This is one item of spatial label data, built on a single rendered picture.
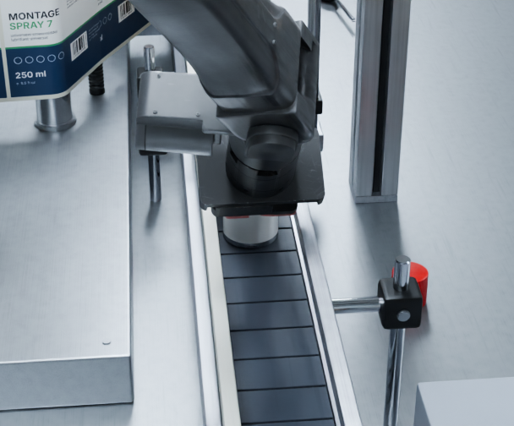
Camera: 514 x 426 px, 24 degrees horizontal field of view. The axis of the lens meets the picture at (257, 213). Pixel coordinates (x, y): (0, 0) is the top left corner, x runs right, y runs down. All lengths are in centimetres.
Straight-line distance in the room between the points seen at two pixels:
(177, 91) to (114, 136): 43
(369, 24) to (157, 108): 37
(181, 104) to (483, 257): 44
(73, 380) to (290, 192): 23
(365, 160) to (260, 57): 52
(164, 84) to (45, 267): 28
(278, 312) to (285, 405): 12
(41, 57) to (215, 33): 59
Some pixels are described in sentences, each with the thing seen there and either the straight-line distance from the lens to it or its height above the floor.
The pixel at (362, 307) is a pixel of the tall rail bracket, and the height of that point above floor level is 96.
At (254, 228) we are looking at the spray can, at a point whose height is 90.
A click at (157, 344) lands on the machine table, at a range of 110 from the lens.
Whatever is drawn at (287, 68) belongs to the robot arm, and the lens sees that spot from 80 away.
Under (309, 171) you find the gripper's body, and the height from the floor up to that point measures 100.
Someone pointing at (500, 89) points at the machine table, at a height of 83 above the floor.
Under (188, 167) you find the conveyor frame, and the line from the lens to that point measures 126.
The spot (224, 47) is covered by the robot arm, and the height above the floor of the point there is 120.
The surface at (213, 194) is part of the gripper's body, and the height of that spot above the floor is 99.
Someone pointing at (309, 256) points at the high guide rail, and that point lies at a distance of 97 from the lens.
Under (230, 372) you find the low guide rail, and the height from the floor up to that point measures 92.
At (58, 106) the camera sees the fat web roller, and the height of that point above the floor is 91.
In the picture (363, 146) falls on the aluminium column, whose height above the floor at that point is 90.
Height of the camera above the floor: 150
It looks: 32 degrees down
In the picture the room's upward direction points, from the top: straight up
